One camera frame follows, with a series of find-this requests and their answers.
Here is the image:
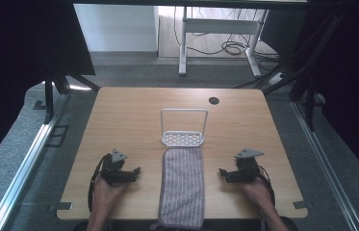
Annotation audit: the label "person's left hand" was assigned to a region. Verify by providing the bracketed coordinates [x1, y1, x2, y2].
[90, 174, 127, 210]

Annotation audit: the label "aluminium rail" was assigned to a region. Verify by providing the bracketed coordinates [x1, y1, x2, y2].
[0, 93, 71, 231]
[290, 99, 359, 231]

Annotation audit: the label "black metal stand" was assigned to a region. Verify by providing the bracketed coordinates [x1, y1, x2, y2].
[43, 68, 102, 120]
[231, 6, 348, 132]

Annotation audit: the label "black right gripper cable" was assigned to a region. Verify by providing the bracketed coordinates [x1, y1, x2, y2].
[257, 165, 276, 207]

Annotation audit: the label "black curtain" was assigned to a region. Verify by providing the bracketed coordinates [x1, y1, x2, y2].
[0, 0, 96, 179]
[260, 0, 359, 186]

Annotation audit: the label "white towel rack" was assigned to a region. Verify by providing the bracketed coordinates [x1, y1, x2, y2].
[160, 108, 209, 148]

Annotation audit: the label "black cables on floor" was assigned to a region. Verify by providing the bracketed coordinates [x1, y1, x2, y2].
[172, 6, 281, 66]

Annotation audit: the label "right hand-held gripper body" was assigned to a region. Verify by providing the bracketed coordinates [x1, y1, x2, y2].
[230, 147, 265, 184]

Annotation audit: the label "white power strip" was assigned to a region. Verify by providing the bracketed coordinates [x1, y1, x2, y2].
[268, 71, 288, 87]

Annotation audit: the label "white desk frame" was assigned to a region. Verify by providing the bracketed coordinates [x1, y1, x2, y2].
[178, 6, 269, 78]

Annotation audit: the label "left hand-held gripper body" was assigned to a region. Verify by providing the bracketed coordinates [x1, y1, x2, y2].
[100, 148, 134, 187]

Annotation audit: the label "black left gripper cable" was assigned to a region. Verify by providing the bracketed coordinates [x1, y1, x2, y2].
[87, 153, 112, 214]

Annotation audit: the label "grey striped towel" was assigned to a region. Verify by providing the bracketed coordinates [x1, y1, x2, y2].
[150, 146, 207, 231]

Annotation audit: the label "person's right hand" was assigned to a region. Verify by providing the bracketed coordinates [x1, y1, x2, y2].
[242, 177, 276, 212]

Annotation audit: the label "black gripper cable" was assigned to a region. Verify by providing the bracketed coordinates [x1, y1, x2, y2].
[257, 165, 276, 207]
[87, 153, 112, 214]

